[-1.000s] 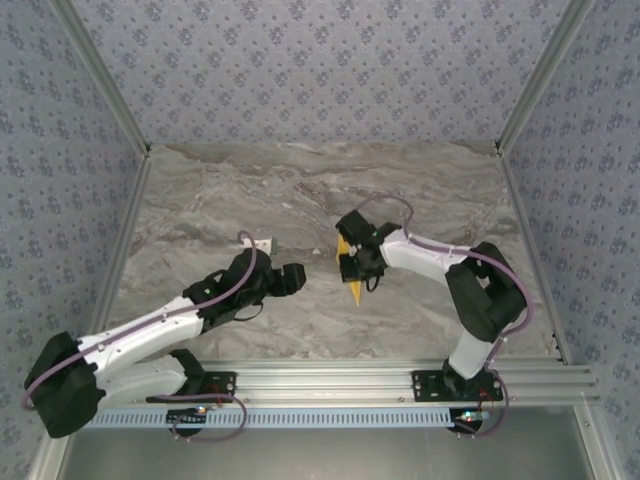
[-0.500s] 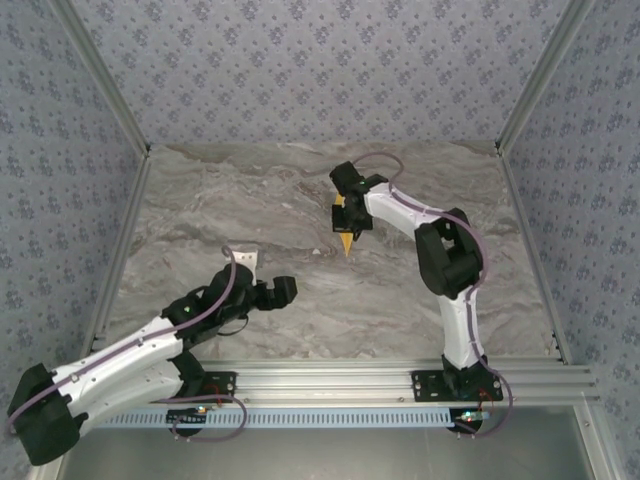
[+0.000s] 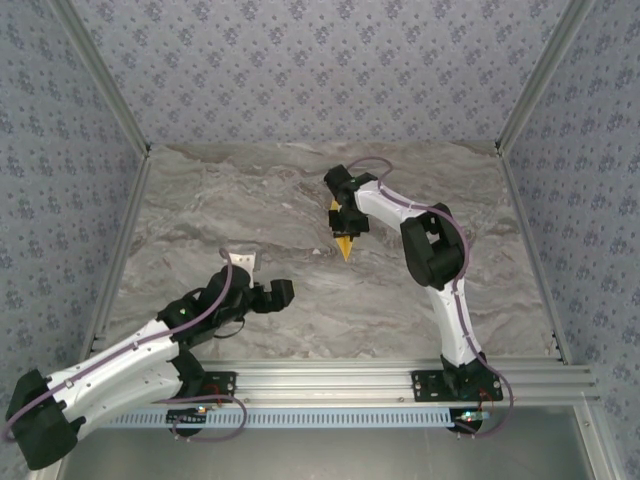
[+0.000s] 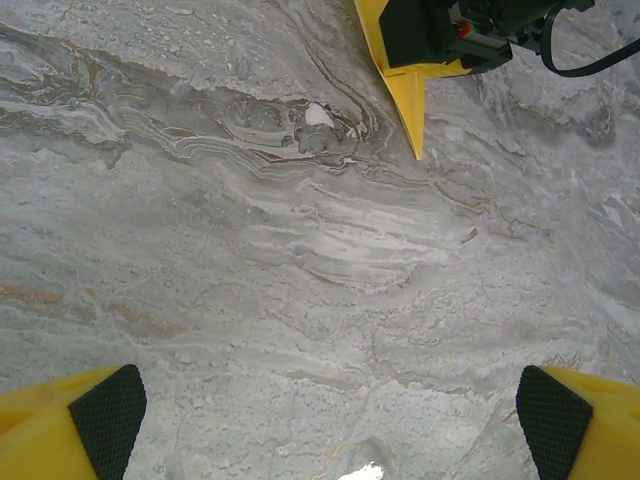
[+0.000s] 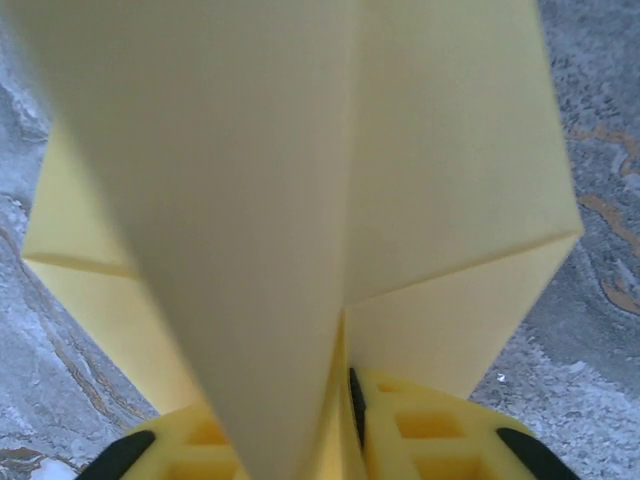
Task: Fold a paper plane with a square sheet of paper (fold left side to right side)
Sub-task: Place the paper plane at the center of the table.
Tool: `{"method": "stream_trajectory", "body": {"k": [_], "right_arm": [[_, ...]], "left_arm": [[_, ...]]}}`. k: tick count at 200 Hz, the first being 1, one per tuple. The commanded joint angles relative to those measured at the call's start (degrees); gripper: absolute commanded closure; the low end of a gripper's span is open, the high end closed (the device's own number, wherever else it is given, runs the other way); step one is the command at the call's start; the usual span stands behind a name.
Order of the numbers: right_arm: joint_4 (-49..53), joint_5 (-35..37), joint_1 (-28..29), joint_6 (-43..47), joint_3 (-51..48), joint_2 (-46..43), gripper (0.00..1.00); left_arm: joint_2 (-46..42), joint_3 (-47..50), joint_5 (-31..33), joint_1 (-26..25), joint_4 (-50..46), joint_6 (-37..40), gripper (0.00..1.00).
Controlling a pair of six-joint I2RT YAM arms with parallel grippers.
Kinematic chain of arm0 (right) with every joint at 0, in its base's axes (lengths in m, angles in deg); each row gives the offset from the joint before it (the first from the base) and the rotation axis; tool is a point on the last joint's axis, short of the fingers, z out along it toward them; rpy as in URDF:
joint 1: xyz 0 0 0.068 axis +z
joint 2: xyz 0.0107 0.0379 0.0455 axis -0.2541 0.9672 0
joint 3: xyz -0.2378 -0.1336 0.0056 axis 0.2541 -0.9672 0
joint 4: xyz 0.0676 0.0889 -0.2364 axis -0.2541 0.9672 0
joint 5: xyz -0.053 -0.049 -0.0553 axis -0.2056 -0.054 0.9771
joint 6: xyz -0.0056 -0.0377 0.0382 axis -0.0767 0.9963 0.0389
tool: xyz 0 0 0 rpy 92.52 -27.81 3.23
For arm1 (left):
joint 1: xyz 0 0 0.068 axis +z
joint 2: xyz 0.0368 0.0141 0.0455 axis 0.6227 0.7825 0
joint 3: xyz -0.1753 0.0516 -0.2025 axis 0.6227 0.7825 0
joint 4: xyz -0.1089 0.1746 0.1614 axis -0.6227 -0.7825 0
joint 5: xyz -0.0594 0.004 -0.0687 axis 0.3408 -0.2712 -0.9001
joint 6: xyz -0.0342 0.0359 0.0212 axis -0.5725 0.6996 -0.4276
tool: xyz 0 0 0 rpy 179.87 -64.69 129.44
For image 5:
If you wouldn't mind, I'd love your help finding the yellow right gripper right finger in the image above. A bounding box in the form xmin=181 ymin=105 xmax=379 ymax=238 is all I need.
xmin=347 ymin=367 xmax=581 ymax=480

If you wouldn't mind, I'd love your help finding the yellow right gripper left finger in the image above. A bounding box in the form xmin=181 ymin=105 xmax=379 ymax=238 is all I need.
xmin=82 ymin=402 xmax=251 ymax=480

